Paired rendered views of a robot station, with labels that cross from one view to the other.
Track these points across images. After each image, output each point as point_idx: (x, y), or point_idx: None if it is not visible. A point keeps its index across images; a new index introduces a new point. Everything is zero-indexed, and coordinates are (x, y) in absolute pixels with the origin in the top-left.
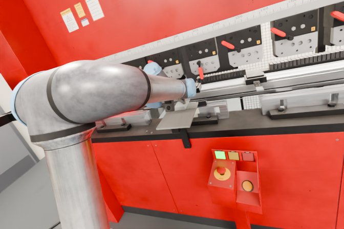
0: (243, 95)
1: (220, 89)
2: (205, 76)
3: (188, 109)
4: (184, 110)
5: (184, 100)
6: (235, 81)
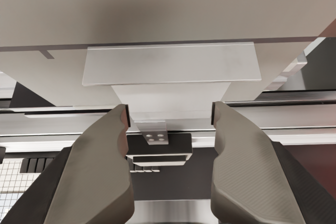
0: (7, 103)
1: (66, 131)
2: (131, 171)
3: (40, 42)
4: (80, 31)
5: (66, 150)
6: (37, 148)
